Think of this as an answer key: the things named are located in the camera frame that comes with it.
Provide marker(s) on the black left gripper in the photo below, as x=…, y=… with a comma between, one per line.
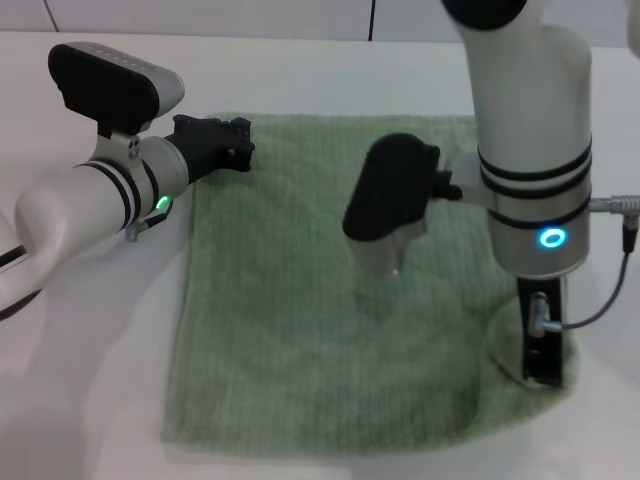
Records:
x=200, y=145

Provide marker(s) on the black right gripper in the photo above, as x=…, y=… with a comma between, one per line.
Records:
x=547, y=355

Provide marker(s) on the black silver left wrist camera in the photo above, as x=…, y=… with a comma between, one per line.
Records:
x=107, y=85

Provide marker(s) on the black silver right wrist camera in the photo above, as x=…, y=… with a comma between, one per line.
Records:
x=390, y=190

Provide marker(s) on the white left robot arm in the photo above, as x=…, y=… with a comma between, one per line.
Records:
x=70, y=210

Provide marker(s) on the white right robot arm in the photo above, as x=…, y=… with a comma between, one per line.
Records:
x=530, y=110

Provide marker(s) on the green terry towel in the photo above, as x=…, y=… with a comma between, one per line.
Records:
x=300, y=330

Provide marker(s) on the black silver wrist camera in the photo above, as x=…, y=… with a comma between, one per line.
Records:
x=107, y=85
x=390, y=190

